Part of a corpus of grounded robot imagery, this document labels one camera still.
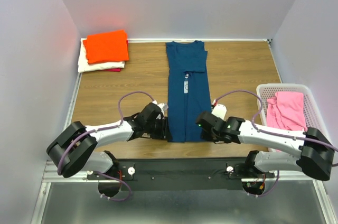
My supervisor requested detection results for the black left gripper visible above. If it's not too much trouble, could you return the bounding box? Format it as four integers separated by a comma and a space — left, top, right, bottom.
145, 116, 173, 141

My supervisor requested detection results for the blue Mickey print t-shirt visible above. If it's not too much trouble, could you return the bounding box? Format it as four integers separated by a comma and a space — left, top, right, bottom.
166, 41, 211, 143

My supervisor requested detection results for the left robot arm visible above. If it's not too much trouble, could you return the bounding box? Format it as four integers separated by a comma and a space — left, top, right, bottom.
46, 101, 171, 179

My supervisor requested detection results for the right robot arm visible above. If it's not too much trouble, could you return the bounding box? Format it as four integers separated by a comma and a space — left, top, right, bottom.
196, 111, 335, 181

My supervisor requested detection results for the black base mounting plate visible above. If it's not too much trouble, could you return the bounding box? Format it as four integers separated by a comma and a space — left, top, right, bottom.
87, 158, 275, 192

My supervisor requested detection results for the folded magenta t-shirt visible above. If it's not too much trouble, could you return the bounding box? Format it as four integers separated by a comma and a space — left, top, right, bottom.
104, 68, 122, 72

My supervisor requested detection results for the pink t-shirt in basket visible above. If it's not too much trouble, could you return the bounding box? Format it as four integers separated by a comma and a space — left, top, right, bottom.
266, 91, 307, 132

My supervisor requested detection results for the folded orange t-shirt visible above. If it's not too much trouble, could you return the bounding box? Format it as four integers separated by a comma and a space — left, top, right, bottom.
83, 30, 129, 64

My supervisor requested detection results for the folded white t-shirt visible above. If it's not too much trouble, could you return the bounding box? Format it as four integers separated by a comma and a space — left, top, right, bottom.
77, 39, 125, 73

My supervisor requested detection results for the white plastic laundry basket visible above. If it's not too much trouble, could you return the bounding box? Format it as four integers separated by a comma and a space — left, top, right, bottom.
256, 83, 334, 156

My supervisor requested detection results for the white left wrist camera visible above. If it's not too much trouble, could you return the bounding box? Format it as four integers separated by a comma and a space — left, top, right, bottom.
152, 100, 168, 113

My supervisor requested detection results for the aluminium extrusion rail frame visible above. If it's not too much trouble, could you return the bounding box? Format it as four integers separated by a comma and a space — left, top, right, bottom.
30, 73, 338, 224

